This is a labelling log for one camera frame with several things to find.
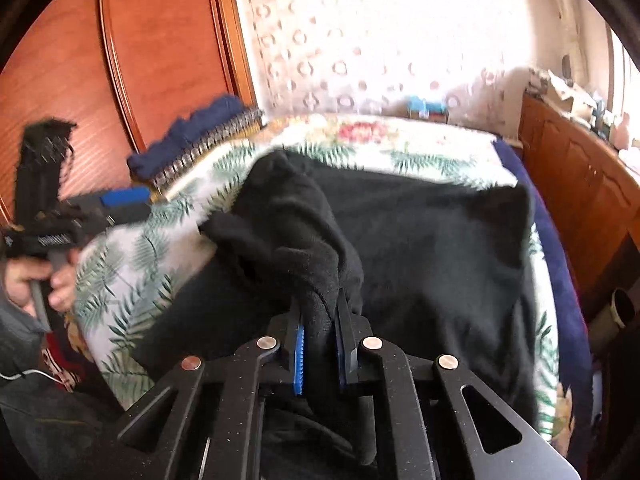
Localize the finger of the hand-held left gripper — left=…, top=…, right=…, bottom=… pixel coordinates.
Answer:
left=67, top=185, right=153, bottom=226

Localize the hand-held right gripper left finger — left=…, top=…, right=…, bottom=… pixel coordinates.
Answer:
left=117, top=302, right=307, bottom=480

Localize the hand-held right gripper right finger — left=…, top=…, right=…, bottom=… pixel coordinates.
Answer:
left=334, top=294, right=538, bottom=480

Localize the black printed t-shirt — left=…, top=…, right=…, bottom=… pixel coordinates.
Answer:
left=131, top=150, right=541, bottom=466

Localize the person's left forearm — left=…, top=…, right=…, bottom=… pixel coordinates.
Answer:
left=0, top=290, right=52, bottom=348

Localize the person's left hand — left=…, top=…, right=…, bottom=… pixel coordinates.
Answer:
left=4, top=249, right=82, bottom=313

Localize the leaf print blanket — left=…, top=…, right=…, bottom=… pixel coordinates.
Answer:
left=74, top=137, right=560, bottom=443

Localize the navy blue folded cloth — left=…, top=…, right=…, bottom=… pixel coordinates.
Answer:
left=126, top=94, right=244, bottom=181

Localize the wooden headboard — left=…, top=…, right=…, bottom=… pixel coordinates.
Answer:
left=0, top=0, right=258, bottom=226

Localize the red patterned cloth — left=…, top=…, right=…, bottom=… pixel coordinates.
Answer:
left=42, top=327, right=96, bottom=392

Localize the person's dark clothing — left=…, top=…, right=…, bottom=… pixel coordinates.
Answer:
left=0, top=332, right=131, bottom=480

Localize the floral bedspread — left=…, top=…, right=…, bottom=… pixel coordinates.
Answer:
left=257, top=112, right=503, bottom=161

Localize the navy blue bed sheet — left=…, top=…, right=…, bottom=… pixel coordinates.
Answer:
left=492, top=137, right=596, bottom=476

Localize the blue tissue box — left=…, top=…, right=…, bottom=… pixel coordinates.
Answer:
left=406, top=95, right=448, bottom=122

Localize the wooden sideboard cabinet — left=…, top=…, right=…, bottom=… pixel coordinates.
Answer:
left=517, top=91, right=640, bottom=321

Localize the circle pattern curtain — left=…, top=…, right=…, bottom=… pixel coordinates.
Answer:
left=235, top=0, right=538, bottom=133

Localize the open cardboard box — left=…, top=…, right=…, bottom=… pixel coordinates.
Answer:
left=542, top=71, right=598, bottom=118

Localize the clutter of small jars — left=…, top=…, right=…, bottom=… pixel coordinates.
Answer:
left=530, top=55, right=640, bottom=161

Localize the pink figurine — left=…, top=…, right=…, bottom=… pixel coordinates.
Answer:
left=612, top=112, right=633, bottom=151

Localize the bright window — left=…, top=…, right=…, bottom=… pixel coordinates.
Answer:
left=607, top=25, right=640, bottom=126

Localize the white cable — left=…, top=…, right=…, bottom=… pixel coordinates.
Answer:
left=0, top=367, right=68, bottom=392

